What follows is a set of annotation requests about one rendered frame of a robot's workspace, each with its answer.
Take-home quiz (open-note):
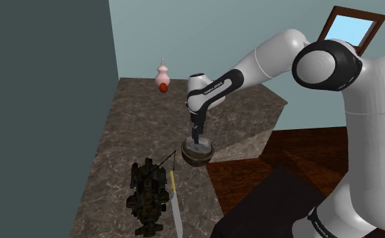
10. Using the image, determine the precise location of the brown bowl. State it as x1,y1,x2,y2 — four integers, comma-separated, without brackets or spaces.
180,137,215,168

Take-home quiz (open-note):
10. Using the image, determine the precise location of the yellow handled knife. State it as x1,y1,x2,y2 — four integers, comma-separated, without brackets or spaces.
169,169,184,238

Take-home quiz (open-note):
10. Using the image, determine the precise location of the brown framed window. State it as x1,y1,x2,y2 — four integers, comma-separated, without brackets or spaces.
317,5,385,57

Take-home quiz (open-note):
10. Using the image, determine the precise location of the dark camouflage robot figure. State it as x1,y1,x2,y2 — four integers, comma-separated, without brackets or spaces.
125,149,177,238

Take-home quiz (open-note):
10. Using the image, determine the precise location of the pink gourd vase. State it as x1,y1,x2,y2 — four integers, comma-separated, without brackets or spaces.
155,58,171,89

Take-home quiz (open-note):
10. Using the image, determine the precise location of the dark robot stand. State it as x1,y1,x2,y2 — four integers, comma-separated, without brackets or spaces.
209,165,328,238

